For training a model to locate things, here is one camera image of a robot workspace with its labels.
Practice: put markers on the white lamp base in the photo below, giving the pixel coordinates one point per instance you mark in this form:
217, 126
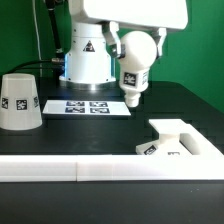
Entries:
168, 142

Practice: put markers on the white L-shaped fence wall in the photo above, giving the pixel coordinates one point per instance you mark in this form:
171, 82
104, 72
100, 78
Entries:
206, 162

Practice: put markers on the white lamp shade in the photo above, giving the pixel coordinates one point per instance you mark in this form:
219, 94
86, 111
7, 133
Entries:
19, 103

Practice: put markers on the white lamp bulb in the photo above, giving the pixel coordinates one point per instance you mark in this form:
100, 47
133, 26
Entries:
140, 54

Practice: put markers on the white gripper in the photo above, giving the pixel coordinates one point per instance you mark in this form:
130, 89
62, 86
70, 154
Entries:
135, 14

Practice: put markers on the white marker plate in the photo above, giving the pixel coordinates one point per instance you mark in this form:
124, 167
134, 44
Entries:
101, 108

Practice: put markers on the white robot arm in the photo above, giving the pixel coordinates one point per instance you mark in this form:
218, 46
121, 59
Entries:
88, 63

